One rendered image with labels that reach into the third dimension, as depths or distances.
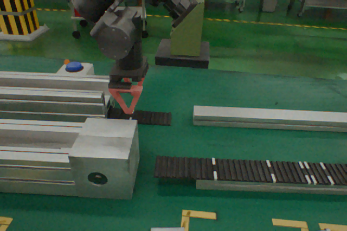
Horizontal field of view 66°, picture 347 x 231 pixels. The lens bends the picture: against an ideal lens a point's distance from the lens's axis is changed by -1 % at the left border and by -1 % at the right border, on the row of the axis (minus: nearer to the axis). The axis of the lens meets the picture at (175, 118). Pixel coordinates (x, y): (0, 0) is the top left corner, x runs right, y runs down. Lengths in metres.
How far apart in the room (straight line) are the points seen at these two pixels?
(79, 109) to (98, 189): 0.21
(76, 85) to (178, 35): 0.45
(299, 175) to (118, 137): 0.32
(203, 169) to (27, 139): 0.32
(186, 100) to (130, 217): 0.38
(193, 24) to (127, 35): 0.53
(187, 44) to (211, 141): 0.49
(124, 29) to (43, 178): 0.27
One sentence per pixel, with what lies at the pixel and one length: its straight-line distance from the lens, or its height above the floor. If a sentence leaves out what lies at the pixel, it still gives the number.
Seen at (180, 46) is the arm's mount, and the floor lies 0.81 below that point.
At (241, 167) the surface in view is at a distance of 0.50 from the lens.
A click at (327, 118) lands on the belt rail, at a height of 0.81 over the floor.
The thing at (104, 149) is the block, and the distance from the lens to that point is 0.43.
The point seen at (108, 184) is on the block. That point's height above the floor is 0.82.
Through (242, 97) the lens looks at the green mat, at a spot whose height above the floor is 0.78.
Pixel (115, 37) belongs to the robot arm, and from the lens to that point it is 0.47.
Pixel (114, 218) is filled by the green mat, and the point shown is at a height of 0.78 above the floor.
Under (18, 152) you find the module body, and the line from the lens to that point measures 0.48.
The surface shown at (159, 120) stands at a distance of 0.64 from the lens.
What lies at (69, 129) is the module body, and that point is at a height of 0.86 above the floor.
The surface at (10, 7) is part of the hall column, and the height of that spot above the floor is 0.36.
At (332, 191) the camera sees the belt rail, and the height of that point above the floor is 0.79.
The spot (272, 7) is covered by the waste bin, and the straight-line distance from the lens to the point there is 5.53.
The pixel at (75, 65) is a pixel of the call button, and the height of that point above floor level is 0.85.
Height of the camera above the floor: 1.15
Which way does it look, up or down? 35 degrees down
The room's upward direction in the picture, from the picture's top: 3 degrees clockwise
